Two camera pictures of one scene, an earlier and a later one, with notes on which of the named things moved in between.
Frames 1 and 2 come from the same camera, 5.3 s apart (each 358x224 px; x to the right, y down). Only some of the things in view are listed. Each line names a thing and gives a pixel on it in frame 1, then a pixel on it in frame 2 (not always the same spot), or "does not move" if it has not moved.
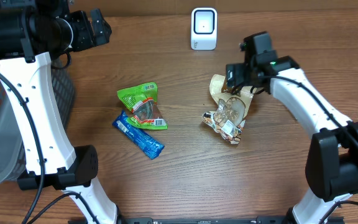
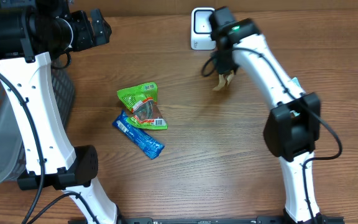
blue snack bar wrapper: [145, 141] does not move
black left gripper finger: [102, 30] does not move
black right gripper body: [242, 73] to [223, 60]
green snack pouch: [142, 99] does not move
